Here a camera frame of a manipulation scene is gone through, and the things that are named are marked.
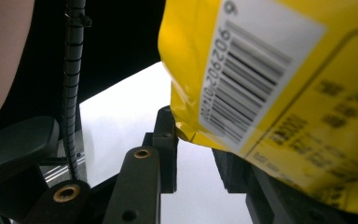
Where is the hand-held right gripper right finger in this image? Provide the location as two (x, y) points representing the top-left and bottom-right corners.
(213, 148), (255, 194)

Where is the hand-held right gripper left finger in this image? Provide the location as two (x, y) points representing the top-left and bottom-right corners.
(143, 105), (180, 194)

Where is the yellow spout pouch green cap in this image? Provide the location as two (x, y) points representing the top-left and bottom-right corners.
(158, 0), (358, 217)

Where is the black chair armrest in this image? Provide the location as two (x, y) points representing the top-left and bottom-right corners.
(0, 116), (61, 218)

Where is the metal floor rail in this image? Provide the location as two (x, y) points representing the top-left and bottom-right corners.
(42, 153), (87, 185)

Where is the left hand-held gripper black cable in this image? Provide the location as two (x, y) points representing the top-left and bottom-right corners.
(61, 0), (93, 181)

